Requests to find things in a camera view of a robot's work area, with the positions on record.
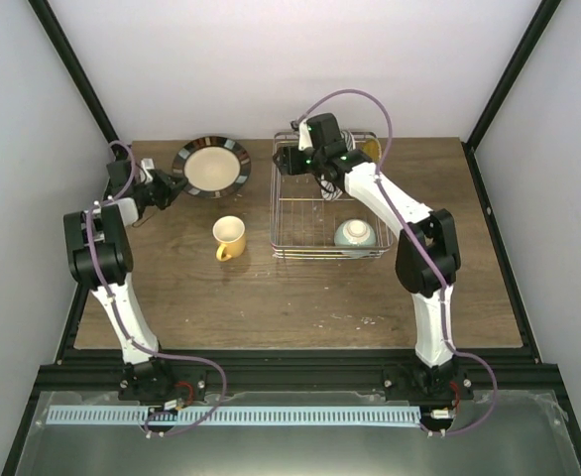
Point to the black aluminium frame post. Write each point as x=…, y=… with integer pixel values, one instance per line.
x=59, y=40
x=532, y=34

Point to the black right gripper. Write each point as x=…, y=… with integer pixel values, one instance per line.
x=290, y=164

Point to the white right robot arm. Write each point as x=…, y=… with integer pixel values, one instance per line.
x=428, y=256

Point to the light blue slotted cable duct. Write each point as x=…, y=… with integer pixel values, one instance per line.
x=237, y=416

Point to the yellow ceramic mug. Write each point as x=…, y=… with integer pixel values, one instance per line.
x=229, y=233

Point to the black aluminium frame post right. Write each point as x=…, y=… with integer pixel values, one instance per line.
x=532, y=34

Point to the green dotted white bowl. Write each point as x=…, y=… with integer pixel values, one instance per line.
x=356, y=237

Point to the yellow woven bamboo plate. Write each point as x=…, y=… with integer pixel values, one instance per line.
x=373, y=149

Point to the blue striped white plate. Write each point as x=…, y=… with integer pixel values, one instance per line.
x=328, y=190

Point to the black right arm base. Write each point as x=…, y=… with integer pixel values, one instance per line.
x=413, y=381

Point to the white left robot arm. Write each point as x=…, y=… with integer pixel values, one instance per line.
x=99, y=253

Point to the dark multicolour rimmed plate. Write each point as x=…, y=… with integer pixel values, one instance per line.
x=212, y=166

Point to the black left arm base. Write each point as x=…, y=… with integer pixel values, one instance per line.
x=158, y=381

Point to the black front frame rail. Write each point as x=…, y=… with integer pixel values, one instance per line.
x=295, y=370

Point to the steel wire dish rack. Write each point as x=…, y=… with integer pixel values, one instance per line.
x=304, y=220

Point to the black aluminium frame post left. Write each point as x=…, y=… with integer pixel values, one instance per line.
x=59, y=40

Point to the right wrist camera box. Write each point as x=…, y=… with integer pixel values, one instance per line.
x=302, y=130

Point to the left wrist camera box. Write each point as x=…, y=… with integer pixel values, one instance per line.
x=146, y=169

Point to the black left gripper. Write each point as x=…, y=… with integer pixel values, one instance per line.
x=168, y=192

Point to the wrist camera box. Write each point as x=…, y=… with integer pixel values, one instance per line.
x=302, y=130
x=146, y=169

